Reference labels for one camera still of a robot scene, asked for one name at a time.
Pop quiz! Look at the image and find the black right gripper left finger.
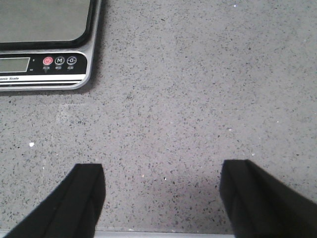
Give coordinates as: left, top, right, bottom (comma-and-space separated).
6, 164, 106, 238

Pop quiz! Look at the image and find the silver black kitchen scale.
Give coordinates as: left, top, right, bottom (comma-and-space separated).
0, 0, 102, 92

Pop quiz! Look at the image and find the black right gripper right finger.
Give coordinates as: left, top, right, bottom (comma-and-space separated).
219, 160, 317, 238

